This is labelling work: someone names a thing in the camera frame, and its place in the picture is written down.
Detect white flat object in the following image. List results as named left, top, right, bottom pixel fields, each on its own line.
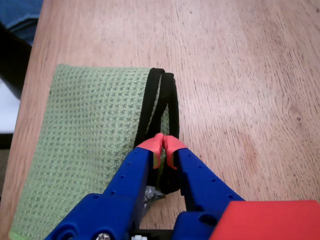
left=0, top=77, right=21, bottom=135

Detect green waffle cloth black trim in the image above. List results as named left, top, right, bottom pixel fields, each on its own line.
left=8, top=63, right=181, bottom=240

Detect blue denim trousers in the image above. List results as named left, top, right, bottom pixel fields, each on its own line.
left=0, top=0, right=44, bottom=46

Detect black chair seat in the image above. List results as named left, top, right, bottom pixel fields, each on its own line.
left=0, top=21, right=34, bottom=101

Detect silver tape piece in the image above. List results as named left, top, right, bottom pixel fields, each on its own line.
left=142, top=185, right=166, bottom=221

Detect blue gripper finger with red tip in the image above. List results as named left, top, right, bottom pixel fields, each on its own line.
left=163, top=134, right=245, bottom=240
left=44, top=133, right=165, bottom=240

